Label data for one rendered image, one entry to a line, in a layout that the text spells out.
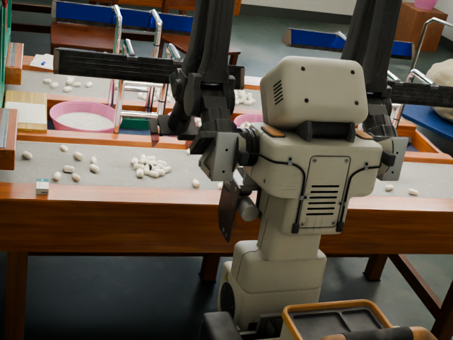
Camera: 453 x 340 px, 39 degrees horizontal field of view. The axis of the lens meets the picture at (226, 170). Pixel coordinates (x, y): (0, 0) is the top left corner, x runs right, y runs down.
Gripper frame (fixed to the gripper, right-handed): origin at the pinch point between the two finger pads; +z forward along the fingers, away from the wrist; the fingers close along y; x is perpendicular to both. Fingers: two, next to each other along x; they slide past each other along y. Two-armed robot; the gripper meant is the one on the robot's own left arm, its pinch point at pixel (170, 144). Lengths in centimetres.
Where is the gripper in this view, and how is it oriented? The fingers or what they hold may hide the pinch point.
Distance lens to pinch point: 181.4
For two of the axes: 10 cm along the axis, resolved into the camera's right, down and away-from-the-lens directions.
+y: -9.3, 0.0, -3.6
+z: -3.0, 5.6, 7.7
